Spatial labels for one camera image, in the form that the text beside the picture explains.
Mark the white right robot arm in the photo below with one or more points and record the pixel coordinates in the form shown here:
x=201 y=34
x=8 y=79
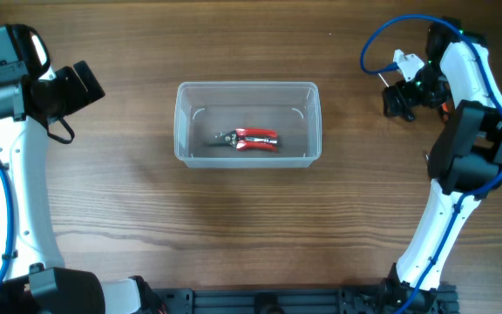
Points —
x=465 y=163

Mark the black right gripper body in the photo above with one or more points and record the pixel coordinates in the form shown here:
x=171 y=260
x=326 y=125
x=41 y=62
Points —
x=427 y=86

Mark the silver combination wrench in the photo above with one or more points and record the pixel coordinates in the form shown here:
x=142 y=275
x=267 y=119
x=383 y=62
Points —
x=233 y=139

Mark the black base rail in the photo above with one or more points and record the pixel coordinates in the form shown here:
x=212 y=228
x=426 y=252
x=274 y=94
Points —
x=345 y=300

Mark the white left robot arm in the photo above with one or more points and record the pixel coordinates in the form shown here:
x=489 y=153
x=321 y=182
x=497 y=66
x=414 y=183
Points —
x=33 y=277

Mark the red handled snips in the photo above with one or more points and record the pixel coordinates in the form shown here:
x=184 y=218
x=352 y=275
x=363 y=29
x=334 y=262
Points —
x=253 y=145

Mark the clear plastic container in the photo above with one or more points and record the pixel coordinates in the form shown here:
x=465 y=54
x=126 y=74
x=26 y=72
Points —
x=203 y=109

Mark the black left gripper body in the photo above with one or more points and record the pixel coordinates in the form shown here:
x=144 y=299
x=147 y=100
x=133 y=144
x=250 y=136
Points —
x=67 y=91

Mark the red black screwdriver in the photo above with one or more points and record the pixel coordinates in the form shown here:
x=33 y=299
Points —
x=380 y=75

